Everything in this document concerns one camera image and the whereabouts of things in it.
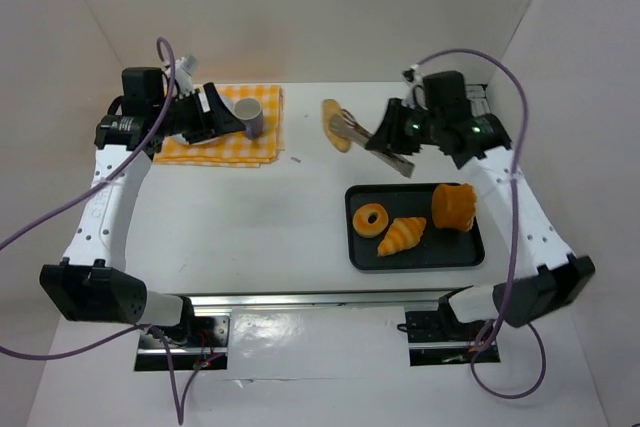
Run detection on metal tongs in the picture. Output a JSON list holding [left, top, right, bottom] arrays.
[[328, 109, 415, 178]]

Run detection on long bread roll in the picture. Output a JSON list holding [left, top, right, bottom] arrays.
[[322, 99, 352, 153]]

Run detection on white paper plate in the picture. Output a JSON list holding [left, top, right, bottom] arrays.
[[169, 91, 244, 146]]

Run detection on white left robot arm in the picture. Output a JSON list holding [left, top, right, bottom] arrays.
[[39, 56, 244, 335]]

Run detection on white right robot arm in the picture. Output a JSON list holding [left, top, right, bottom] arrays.
[[365, 68, 595, 327]]

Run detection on purple white mug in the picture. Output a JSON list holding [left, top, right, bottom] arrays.
[[233, 98, 264, 140]]

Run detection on yellow checkered cloth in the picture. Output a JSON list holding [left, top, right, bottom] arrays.
[[153, 84, 284, 168]]

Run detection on orange muffin cake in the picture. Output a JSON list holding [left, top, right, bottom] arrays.
[[431, 184, 477, 232]]

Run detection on croissant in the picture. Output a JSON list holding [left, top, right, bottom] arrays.
[[377, 217, 427, 257]]

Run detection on black tray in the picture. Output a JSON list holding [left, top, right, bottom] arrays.
[[345, 183, 485, 273]]

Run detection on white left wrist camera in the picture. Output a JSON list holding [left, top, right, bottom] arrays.
[[170, 54, 198, 97]]

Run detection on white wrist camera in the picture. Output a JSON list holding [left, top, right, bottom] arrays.
[[170, 54, 198, 97], [402, 64, 425, 108]]

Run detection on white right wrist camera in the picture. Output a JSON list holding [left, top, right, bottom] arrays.
[[402, 64, 425, 108]]

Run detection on ring donut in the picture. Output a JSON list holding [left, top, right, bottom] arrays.
[[352, 203, 389, 238]]

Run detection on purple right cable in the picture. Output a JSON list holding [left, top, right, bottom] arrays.
[[409, 48, 547, 400]]

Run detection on purple cable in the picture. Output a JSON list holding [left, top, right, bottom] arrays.
[[409, 48, 547, 400], [0, 36, 221, 427]]

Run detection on aluminium rail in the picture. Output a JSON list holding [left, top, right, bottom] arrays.
[[187, 289, 459, 310]]

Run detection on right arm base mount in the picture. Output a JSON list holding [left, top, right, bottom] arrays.
[[396, 311, 484, 367]]

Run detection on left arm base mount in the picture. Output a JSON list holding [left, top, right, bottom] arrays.
[[134, 315, 230, 372]]

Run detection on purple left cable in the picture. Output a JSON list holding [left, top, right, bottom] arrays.
[[0, 36, 221, 427]]

